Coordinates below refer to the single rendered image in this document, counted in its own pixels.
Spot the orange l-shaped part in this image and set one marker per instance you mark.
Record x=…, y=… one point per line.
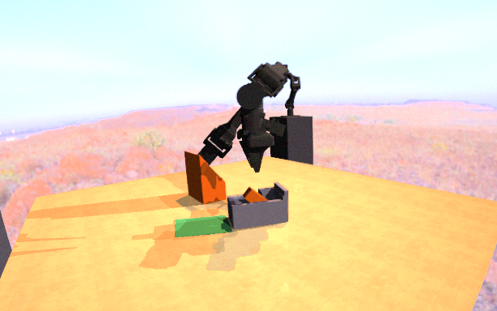
x=252, y=196

